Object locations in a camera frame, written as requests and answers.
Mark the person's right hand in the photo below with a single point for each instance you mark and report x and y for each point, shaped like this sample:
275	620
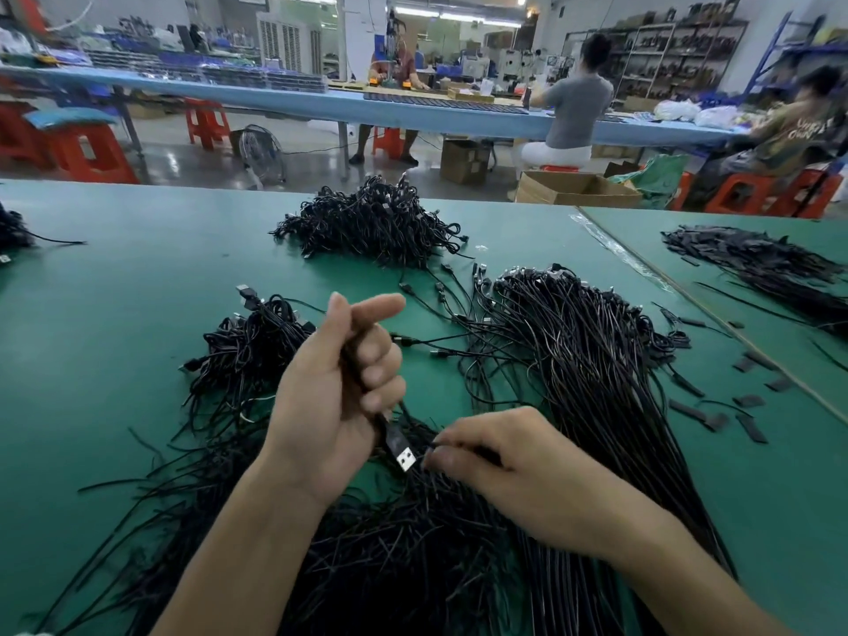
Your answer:
550	477

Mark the person's left hand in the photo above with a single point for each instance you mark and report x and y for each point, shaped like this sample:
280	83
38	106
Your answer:
318	411

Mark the scattered dark tie pieces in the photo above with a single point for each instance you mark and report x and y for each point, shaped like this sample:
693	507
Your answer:
749	428

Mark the grey floor fan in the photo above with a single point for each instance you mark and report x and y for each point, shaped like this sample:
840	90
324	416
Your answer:
259	155

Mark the red plastic stool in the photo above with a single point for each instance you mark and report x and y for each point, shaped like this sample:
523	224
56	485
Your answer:
207	123
388	143
742	194
13	132

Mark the small cardboard box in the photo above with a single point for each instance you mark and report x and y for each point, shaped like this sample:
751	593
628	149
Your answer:
465	163

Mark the open cardboard box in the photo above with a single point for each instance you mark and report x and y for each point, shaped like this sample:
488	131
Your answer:
577	189

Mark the long blue workbench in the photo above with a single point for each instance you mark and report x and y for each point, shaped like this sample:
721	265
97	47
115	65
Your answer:
351	110

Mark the green bag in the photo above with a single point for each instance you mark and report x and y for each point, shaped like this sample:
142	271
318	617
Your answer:
656	181

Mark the red stool with blue seat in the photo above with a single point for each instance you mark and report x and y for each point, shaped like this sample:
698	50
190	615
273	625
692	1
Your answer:
82	146

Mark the white pillar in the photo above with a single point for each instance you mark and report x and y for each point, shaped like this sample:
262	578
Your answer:
365	33

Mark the pile of white bags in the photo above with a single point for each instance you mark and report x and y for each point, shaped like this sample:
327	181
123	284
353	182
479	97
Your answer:
696	112

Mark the metal storage shelf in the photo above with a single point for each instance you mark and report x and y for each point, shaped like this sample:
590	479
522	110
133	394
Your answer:
663	53

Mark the blue metal rack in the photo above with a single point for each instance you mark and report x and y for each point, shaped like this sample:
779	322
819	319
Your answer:
795	53

